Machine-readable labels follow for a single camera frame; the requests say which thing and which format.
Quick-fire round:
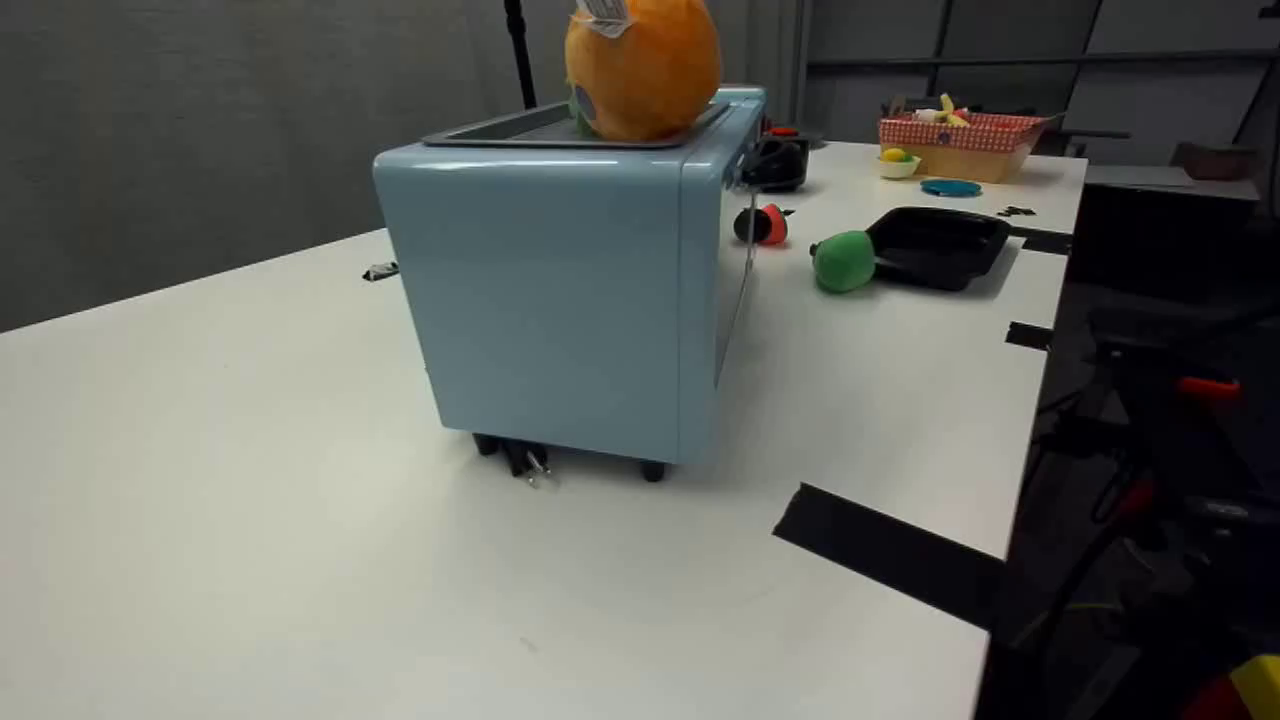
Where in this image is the large black tape patch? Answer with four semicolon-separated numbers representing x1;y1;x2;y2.
771;478;1015;633

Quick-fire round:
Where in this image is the yellow toy piece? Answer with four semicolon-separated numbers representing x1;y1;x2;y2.
876;144;926;184

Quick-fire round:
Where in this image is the blue disc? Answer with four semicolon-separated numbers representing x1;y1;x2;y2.
914;175;989;205

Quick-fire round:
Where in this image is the light blue breakfast maker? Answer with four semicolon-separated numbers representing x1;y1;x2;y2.
366;82;771;489

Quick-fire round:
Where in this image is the black tripod pole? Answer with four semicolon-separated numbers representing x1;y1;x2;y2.
500;0;539;110

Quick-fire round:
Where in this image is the yellow banana toy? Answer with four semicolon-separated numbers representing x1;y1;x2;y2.
931;89;974;131

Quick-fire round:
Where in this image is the black power cord plug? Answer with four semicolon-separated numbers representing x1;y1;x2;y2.
473;433;556;489

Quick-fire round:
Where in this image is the orange pineapple toy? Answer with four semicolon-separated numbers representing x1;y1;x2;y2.
560;0;729;144

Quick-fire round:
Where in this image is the black grill pan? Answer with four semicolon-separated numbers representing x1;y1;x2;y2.
862;205;1021;297

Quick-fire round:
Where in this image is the green pear toy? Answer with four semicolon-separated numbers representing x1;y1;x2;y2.
806;228;880;297

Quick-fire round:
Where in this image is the black tape strip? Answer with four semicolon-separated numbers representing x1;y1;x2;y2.
1015;228;1076;260
1003;317;1055;357

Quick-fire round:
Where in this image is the red checkered basket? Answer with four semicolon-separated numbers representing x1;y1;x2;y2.
876;108;1052;189

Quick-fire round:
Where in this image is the red handle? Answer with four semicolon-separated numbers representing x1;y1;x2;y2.
1171;373;1248;406

